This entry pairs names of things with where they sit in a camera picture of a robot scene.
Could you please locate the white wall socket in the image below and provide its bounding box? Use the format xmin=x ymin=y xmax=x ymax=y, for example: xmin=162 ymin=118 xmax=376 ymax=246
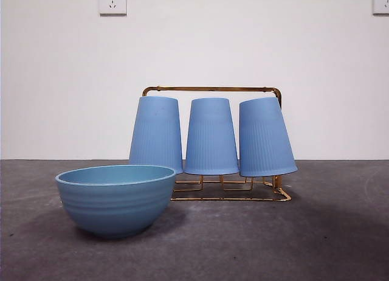
xmin=99 ymin=0 xmax=128 ymax=16
xmin=373 ymin=0 xmax=389 ymax=15

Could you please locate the blue ribbed cup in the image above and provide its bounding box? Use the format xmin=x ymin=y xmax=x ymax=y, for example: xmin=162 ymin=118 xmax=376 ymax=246
xmin=183 ymin=97 xmax=240 ymax=175
xmin=128 ymin=95 xmax=184 ymax=175
xmin=238 ymin=97 xmax=297 ymax=178

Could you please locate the blue ridged bowl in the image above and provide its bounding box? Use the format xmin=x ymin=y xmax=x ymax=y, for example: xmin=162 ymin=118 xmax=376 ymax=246
xmin=55 ymin=164 xmax=177 ymax=240

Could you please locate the gold wire cup rack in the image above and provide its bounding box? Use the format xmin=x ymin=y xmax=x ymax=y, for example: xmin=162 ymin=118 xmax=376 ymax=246
xmin=142 ymin=85 xmax=292 ymax=202

